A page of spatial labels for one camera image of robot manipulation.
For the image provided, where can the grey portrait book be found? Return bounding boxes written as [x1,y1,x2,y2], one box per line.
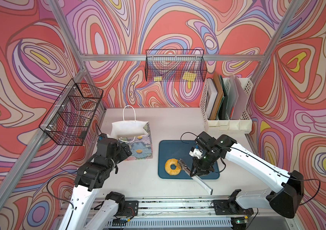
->
[205,82,218,120]

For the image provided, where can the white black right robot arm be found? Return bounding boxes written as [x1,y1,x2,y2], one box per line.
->
[189,131,304,219]

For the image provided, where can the floral paper gift bag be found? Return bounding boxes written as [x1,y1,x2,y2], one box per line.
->
[110,105,153,161]

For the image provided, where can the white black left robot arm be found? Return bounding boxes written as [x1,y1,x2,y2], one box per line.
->
[59,137,132,230]

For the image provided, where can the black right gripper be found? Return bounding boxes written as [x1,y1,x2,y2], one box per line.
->
[189,148,220,177]

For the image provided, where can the metal serving tongs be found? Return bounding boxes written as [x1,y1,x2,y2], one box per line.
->
[178,159,213,195]

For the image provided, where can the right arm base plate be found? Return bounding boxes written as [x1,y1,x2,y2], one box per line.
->
[210,189,254,216]

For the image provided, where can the glazed ring donut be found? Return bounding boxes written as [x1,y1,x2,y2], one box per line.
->
[164,158,182,176]

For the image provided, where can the large yellow sticky note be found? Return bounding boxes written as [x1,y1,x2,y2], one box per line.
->
[182,71,197,81]

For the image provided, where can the white perforated file organizer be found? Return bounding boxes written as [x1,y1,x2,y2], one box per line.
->
[199,76,253,134]

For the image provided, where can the green circuit board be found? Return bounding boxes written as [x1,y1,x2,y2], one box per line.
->
[112,218,130,227]

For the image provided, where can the small yellow sticky note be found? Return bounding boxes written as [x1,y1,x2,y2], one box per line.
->
[153,76,163,81]

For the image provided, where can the dark green folder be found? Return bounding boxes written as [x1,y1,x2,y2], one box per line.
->
[218,75,228,120]

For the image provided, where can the black wire basket back wall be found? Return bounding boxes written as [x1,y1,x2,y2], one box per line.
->
[145,48,208,82]

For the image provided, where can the black wire basket side wall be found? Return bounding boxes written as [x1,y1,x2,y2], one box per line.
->
[39,79,103,146]

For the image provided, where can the pale pink folder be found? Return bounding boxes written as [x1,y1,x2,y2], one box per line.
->
[230,76,249,120]

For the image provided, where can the teal plastic tray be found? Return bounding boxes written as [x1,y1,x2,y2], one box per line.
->
[158,140,220,180]

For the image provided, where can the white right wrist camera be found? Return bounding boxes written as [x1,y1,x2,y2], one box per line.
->
[189,147,203,159]

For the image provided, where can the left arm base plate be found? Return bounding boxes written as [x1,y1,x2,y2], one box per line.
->
[105,192,139,217]

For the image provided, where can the brown folder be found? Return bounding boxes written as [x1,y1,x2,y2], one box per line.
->
[209,73,224,120]

